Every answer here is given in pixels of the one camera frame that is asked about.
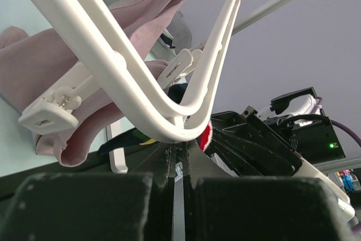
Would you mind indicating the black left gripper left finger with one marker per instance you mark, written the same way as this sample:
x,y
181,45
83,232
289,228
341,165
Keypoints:
x,y
96,206

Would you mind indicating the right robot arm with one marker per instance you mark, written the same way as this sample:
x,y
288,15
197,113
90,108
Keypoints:
x,y
286,138

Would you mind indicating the metal drying rack stand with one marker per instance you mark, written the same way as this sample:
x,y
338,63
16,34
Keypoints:
x,y
117,157

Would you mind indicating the white plastic clip hanger frame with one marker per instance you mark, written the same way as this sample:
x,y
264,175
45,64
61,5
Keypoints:
x,y
176,114

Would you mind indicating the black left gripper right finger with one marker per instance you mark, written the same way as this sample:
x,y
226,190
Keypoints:
x,y
218,206

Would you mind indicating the pink cloth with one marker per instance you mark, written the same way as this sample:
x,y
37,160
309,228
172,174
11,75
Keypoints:
x,y
32,64

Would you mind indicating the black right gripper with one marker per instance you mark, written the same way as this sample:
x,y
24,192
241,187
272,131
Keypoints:
x,y
249,147

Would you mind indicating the white hanger clip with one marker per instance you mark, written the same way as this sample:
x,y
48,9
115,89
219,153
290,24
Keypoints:
x,y
183,64
52,111

